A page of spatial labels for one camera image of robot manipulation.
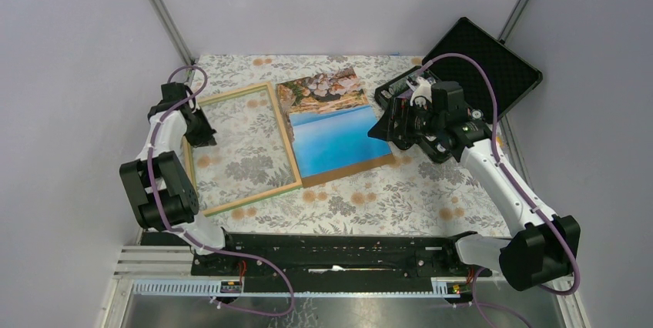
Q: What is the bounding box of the wooden picture frame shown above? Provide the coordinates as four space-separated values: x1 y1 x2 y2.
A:
183 82 302 216

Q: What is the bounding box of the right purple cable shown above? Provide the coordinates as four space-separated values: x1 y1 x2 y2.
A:
415 52 581 297

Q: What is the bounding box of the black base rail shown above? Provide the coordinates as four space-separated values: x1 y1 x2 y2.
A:
191 233 478 294

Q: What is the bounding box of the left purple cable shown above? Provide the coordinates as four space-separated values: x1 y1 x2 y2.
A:
146 65 297 317

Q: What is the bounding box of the brown backing board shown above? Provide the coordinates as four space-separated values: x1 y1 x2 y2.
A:
302 154 396 188

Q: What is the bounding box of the purple cable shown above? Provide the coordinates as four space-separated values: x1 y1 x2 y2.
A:
146 65 297 317
415 52 581 297

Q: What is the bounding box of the sea landscape photo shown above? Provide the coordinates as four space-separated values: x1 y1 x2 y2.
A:
275 67 393 178

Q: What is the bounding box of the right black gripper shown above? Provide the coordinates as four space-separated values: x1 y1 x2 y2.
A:
367 98 444 143

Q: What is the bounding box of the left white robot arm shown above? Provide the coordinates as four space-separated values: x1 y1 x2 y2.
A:
119 82 239 275

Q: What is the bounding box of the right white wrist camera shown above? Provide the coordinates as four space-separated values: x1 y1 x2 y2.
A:
409 77 432 108

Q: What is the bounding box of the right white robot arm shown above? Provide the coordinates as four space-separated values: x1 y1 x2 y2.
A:
368 78 581 296

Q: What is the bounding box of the black poker chip case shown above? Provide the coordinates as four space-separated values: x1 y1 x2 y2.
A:
374 17 543 123

